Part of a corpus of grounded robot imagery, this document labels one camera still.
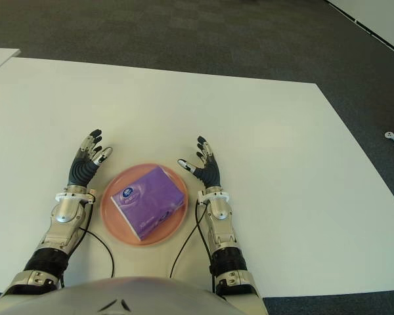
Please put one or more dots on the silver robot torso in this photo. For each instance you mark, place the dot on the silver robot torso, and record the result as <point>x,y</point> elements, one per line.
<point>118,295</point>

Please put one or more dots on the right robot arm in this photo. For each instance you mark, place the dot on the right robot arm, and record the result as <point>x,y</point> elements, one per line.
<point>221,229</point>

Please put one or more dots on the pink round plate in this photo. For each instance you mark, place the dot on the pink round plate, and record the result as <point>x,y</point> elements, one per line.
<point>113,216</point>

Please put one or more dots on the purple tissue paper pack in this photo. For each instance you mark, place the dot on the purple tissue paper pack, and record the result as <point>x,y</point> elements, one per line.
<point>151,200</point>

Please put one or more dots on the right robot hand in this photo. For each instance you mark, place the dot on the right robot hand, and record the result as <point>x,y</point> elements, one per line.
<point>210,172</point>

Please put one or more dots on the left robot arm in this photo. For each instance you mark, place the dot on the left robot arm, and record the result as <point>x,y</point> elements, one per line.
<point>64,220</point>

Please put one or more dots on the white side table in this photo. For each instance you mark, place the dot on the white side table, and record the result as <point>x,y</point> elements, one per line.
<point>0,59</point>

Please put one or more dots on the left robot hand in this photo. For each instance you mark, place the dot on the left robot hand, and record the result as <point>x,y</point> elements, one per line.
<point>82,170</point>

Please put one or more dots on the white handheld controller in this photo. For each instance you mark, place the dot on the white handheld controller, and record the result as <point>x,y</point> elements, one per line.
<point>391,136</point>

